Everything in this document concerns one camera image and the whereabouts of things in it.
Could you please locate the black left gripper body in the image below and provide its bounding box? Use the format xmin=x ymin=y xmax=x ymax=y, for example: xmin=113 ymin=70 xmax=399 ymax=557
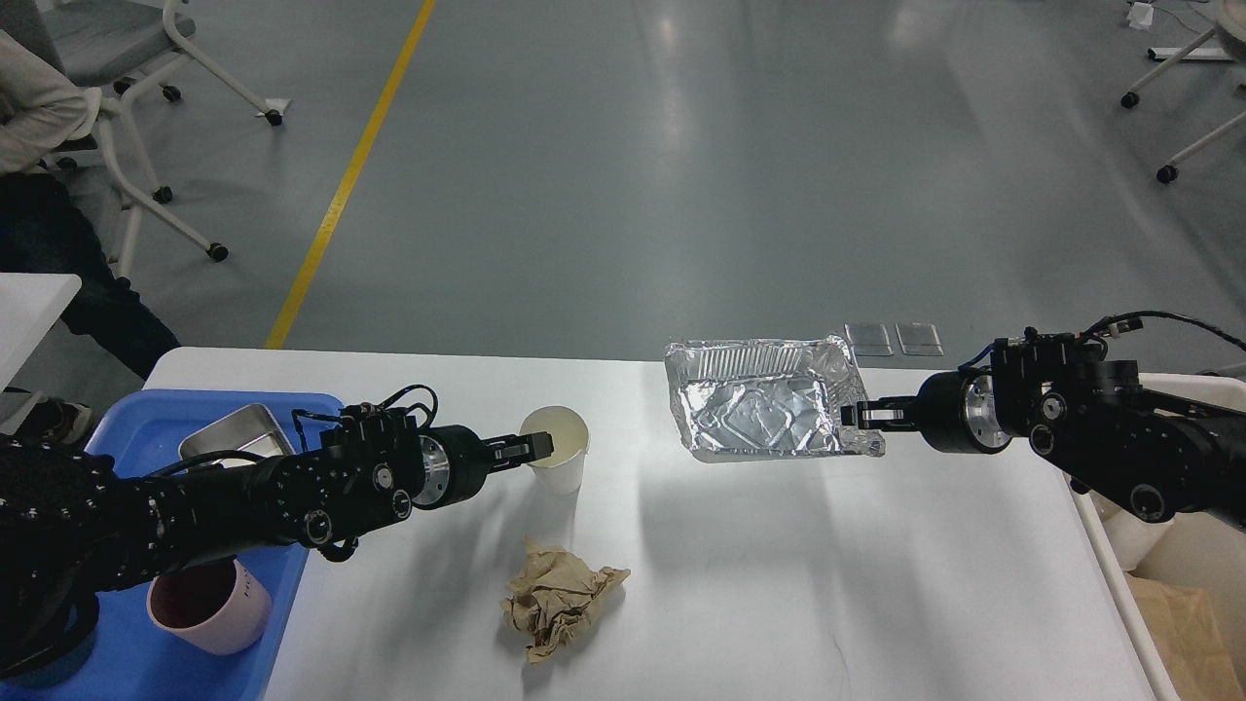
xmin=414 ymin=425 xmax=495 ymax=509

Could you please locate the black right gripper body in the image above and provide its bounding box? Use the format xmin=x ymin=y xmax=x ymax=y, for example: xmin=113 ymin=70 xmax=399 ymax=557
xmin=915 ymin=372 xmax=1013 ymax=456

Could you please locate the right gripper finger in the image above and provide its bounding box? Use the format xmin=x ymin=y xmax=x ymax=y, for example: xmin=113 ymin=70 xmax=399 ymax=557
xmin=841 ymin=396 xmax=920 ymax=431

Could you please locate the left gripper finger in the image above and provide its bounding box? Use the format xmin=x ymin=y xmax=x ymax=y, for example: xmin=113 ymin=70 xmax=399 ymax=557
xmin=485 ymin=433 xmax=554 ymax=469

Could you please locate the white paper cup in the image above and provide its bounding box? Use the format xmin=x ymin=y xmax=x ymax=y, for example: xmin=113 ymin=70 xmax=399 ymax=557
xmin=521 ymin=405 xmax=589 ymax=497
xmin=1103 ymin=510 xmax=1176 ymax=572

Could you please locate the aluminium foil tray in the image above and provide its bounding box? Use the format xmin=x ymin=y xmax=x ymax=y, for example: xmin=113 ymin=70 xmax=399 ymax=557
xmin=663 ymin=336 xmax=886 ymax=464

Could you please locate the brown paper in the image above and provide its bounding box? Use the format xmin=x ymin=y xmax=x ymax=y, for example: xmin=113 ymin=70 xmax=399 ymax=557
xmin=498 ymin=535 xmax=630 ymax=666

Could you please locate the stainless steel rectangular container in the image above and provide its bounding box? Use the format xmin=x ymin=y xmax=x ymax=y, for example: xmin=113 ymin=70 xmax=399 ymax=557
xmin=178 ymin=403 xmax=294 ymax=459

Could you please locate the pink ceramic mug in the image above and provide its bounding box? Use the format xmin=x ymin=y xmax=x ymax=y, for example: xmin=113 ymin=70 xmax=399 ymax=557
xmin=146 ymin=559 xmax=273 ymax=656

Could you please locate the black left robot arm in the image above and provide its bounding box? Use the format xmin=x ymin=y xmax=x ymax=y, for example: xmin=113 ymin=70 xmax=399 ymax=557
xmin=1 ymin=395 xmax=554 ymax=679

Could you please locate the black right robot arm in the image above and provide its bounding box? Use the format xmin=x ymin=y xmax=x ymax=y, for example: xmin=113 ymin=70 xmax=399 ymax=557
xmin=840 ymin=310 xmax=1245 ymax=530

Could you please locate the left floor socket plate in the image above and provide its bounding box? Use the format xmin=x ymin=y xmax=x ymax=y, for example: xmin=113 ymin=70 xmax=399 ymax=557
xmin=844 ymin=322 xmax=895 ymax=356

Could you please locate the floor socket plate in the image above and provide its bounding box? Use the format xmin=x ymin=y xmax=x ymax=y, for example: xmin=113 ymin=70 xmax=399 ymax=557
xmin=895 ymin=322 xmax=946 ymax=356
xmin=844 ymin=322 xmax=895 ymax=356

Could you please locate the right floor socket plate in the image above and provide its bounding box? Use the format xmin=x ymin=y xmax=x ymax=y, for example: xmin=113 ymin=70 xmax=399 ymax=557
xmin=895 ymin=322 xmax=946 ymax=356

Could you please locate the white paper cup in bin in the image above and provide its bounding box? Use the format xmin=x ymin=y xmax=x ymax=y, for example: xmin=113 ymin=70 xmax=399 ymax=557
xmin=1103 ymin=510 xmax=1176 ymax=572

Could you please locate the white plastic bin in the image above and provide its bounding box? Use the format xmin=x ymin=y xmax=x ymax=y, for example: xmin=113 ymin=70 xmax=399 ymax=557
xmin=1067 ymin=374 xmax=1246 ymax=701

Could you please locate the blue plastic tray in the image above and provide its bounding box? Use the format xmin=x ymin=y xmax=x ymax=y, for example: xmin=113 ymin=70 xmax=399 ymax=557
xmin=1 ymin=388 xmax=340 ymax=700

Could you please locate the small white side table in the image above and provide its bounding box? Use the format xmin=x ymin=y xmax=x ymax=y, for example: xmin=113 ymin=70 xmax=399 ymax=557
xmin=1 ymin=274 xmax=81 ymax=387

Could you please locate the seated person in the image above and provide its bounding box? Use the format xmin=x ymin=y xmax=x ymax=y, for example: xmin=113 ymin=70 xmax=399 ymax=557
xmin=1 ymin=34 xmax=181 ymax=379

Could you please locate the white chair legs right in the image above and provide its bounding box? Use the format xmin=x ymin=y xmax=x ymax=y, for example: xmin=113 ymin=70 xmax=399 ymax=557
xmin=1119 ymin=0 xmax=1246 ymax=186

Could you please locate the grey office chair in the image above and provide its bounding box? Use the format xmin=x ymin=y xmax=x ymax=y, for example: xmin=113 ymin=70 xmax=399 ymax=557
xmin=2 ymin=1 xmax=289 ymax=279

